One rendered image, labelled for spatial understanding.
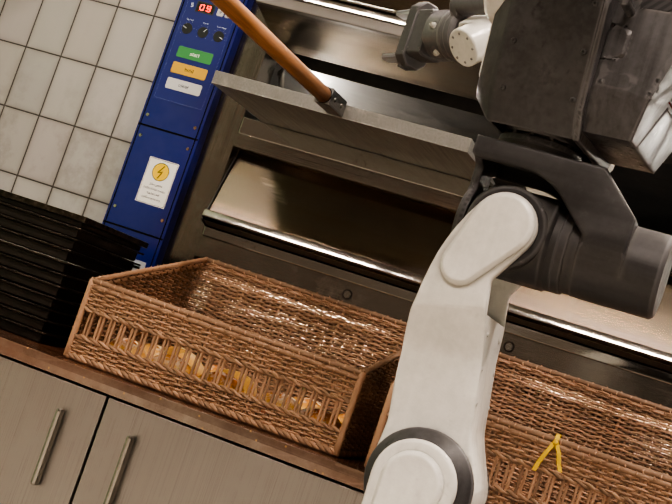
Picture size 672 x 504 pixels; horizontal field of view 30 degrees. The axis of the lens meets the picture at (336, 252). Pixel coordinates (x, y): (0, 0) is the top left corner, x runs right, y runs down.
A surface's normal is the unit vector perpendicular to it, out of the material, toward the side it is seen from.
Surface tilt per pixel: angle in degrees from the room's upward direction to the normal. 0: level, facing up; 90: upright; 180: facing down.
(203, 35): 90
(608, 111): 116
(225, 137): 90
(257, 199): 70
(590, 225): 90
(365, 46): 168
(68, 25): 90
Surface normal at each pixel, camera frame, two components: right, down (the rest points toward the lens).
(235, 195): -0.16, -0.49
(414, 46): -0.75, -0.30
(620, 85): -0.41, -0.22
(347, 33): -0.38, 0.88
